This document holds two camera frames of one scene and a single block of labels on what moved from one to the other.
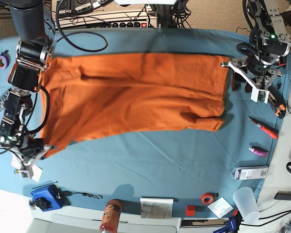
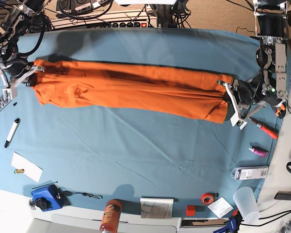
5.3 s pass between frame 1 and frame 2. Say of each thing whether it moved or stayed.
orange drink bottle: stayed
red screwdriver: stayed
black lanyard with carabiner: stayed
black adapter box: stayed
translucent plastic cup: stayed
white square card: stayed
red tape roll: stayed
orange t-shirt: moved
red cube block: stayed
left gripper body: moved
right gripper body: moved
